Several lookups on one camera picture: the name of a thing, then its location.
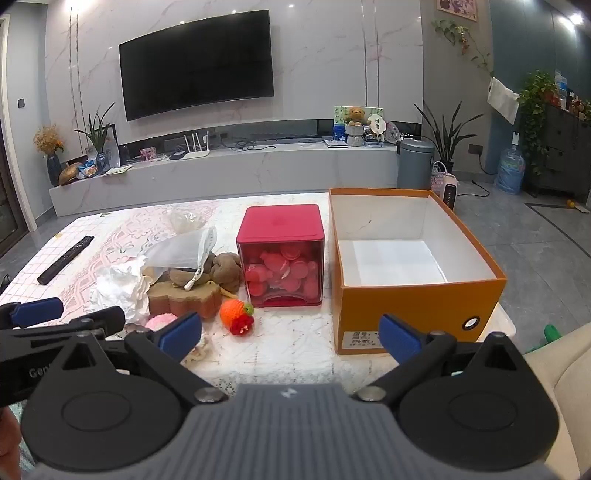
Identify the pink photo card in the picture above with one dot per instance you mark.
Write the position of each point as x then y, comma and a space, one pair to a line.
148, 153

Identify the hanging vine plant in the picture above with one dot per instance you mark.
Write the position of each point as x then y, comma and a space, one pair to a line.
461, 39

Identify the pink crocheted ball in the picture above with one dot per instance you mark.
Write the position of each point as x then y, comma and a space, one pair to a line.
159, 321

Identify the pink woven basket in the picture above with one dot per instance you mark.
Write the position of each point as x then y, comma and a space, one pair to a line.
438, 176

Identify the framed wall picture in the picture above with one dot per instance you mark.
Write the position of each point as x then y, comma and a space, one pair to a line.
457, 7

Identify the teal patterned cloth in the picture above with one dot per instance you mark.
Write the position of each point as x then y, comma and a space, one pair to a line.
21, 415

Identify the brown tree stump toy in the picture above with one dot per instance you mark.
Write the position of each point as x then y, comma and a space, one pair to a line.
184, 299

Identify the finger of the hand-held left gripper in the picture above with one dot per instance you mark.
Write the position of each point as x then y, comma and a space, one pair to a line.
37, 311
111, 317

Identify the dark wall outlet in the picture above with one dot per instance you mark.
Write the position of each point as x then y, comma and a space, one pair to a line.
474, 148

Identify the long-leaf potted plant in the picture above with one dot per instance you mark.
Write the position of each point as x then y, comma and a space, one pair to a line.
445, 136

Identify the white hanging towel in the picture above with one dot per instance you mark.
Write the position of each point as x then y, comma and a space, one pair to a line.
503, 99

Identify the dried flowers in blue vase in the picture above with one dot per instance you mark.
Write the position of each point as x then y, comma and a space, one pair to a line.
48, 152

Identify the green white poster board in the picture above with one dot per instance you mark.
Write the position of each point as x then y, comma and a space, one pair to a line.
341, 115

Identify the black wall television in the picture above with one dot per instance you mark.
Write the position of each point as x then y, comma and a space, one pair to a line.
196, 64

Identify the green plant in glass vase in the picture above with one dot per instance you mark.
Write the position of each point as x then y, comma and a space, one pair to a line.
97, 136

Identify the white router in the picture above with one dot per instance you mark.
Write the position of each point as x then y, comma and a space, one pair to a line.
196, 151

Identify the white towel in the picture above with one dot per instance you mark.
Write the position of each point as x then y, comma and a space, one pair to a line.
115, 286
503, 99

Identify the cream knitted item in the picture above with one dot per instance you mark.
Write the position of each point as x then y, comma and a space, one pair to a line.
201, 351

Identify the blue water jug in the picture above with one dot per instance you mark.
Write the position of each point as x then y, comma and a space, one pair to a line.
510, 168

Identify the ceiling spotlight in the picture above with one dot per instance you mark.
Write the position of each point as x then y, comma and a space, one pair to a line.
576, 18

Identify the loose papers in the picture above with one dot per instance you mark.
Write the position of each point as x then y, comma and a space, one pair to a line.
117, 170

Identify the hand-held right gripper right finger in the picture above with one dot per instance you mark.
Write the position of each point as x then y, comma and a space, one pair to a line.
399, 341

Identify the brown teddy bear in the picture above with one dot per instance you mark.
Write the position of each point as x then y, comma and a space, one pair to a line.
355, 115

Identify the white marble television console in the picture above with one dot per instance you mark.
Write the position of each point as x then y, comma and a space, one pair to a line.
231, 173

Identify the brown round object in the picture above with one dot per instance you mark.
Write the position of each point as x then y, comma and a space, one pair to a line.
71, 173

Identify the dark grey cabinet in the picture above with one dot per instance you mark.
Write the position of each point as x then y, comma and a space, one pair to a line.
565, 152

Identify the brown plush toy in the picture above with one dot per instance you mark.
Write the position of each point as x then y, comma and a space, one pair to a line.
224, 272

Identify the green plastic toy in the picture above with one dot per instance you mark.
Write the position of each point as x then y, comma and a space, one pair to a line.
549, 334

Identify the white round fan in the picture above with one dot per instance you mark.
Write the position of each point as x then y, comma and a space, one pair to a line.
376, 125

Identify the orange crocheted fruit toy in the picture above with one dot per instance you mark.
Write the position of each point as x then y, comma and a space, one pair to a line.
233, 314

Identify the black remote control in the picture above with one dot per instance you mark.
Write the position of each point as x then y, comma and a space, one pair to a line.
64, 259

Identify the white flat box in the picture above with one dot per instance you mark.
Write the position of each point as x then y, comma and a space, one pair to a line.
337, 144

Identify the grey trash can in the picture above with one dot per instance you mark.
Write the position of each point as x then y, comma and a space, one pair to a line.
415, 164

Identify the pothos plant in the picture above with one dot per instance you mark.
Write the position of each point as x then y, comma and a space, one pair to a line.
535, 108

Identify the beige sofa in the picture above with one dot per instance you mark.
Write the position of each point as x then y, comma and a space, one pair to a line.
561, 397

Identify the white pink heater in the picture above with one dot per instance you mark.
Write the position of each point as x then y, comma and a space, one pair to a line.
450, 191

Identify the red box with pink discs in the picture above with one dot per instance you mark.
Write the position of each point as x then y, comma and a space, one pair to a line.
279, 230

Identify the pink white lace tablecloth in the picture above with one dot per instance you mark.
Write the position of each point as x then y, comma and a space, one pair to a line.
115, 230

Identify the blue snack packets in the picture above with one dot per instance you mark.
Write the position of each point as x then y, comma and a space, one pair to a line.
90, 170

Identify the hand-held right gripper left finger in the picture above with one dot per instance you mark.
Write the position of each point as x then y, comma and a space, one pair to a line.
180, 332

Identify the orange cardboard box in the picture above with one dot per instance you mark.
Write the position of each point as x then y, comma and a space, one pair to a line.
406, 314

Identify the black picture frame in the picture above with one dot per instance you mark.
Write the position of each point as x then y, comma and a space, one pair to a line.
112, 147

